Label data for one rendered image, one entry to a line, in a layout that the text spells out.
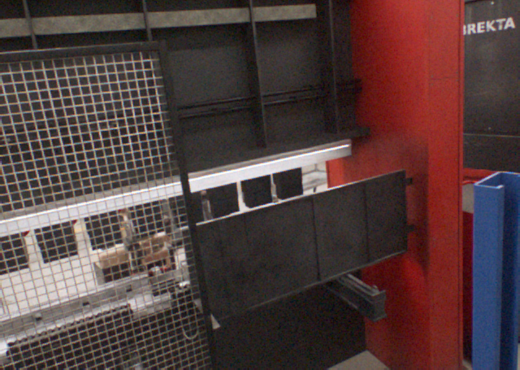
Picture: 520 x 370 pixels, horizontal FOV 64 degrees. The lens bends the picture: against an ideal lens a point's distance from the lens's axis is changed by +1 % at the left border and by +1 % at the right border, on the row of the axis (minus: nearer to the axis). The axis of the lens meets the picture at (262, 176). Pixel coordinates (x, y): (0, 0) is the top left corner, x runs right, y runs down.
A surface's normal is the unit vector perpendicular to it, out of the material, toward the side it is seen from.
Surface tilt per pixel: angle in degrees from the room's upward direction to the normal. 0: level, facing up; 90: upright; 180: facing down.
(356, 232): 90
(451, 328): 90
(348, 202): 90
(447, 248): 90
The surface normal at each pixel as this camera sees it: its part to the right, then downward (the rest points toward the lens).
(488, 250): -0.79, 0.24
